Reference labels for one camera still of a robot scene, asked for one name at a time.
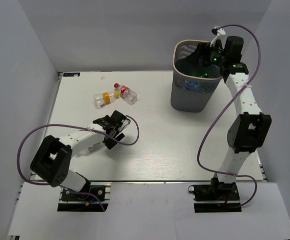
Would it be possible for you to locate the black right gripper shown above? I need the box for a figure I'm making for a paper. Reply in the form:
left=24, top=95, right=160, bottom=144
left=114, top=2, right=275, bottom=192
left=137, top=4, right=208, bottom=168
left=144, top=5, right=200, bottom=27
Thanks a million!
left=185, top=39, right=228, bottom=67

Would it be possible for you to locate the white blue label bottle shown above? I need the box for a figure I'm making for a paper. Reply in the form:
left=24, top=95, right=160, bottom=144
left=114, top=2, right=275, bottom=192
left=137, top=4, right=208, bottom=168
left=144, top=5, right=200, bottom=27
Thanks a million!
left=77, top=142, right=104, bottom=157

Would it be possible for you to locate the red label cola bottle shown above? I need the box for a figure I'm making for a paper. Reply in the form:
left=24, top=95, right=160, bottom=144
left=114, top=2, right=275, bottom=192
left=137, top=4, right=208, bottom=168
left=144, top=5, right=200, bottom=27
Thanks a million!
left=114, top=83, right=138, bottom=104

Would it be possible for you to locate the green bottle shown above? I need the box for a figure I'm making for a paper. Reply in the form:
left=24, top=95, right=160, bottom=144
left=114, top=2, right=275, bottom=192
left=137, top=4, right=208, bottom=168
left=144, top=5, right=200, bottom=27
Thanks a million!
left=196, top=71, right=209, bottom=78

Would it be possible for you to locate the blue label clear bottle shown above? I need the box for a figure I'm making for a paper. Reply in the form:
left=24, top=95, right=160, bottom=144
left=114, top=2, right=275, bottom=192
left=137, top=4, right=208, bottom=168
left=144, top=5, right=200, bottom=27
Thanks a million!
left=186, top=80, right=205, bottom=93

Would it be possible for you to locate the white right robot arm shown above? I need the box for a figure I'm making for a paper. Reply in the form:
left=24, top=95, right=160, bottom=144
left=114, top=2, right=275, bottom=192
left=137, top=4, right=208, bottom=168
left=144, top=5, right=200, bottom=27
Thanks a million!
left=196, top=36, right=272, bottom=200

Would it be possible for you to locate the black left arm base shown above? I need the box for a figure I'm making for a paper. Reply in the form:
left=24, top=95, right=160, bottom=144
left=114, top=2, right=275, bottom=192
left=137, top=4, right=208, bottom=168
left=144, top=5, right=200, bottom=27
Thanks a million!
left=57, top=183, right=111, bottom=213

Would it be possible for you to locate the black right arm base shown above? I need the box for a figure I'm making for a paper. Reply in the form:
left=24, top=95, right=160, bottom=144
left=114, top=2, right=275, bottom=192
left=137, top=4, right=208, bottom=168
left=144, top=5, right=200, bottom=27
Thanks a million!
left=188, top=183, right=242, bottom=214

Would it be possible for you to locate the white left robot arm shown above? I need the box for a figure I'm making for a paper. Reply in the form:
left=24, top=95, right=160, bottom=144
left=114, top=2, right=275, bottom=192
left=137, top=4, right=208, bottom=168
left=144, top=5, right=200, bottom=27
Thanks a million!
left=30, top=110, right=131, bottom=200

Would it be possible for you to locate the grey mesh waste bin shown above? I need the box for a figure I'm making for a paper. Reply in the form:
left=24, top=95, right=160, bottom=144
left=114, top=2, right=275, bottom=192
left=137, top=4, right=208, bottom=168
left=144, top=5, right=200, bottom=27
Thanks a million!
left=170, top=39, right=222, bottom=113

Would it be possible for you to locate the yellow label clear bottle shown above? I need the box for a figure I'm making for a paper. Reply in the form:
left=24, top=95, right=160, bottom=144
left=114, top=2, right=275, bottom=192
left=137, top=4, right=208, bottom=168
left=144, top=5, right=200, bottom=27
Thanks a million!
left=94, top=91, right=119, bottom=108

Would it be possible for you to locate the blue sticker left corner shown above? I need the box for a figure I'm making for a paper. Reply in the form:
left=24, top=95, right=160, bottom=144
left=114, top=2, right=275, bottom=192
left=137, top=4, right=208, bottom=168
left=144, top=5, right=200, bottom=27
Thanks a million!
left=63, top=72, right=80, bottom=77

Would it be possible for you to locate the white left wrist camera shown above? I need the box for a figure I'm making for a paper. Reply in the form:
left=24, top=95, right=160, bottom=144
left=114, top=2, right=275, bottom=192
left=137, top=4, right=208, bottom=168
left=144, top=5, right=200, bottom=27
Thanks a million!
left=120, top=118, right=131, bottom=131

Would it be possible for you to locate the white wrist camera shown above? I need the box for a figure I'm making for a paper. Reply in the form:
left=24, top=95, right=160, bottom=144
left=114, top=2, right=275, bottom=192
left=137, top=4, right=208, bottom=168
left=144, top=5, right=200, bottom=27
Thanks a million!
left=210, top=26, right=227, bottom=48
left=120, top=118, right=131, bottom=131

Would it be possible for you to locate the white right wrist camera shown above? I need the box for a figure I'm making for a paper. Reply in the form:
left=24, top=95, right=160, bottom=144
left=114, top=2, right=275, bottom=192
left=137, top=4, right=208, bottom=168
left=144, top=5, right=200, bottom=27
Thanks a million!
left=210, top=26, right=227, bottom=48

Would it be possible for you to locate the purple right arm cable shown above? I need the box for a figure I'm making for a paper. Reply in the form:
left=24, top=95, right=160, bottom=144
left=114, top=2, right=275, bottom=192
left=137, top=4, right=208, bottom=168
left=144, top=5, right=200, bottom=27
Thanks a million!
left=197, top=24, right=262, bottom=207

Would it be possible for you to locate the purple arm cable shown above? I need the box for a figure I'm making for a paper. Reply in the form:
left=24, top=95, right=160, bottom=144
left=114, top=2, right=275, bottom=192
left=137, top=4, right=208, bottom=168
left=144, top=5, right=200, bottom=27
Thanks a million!
left=197, top=24, right=262, bottom=207
left=17, top=114, right=141, bottom=212

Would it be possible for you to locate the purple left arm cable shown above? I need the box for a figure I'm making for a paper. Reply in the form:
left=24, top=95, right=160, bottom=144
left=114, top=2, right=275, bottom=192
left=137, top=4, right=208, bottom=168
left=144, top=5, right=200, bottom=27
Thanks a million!
left=17, top=114, right=141, bottom=212

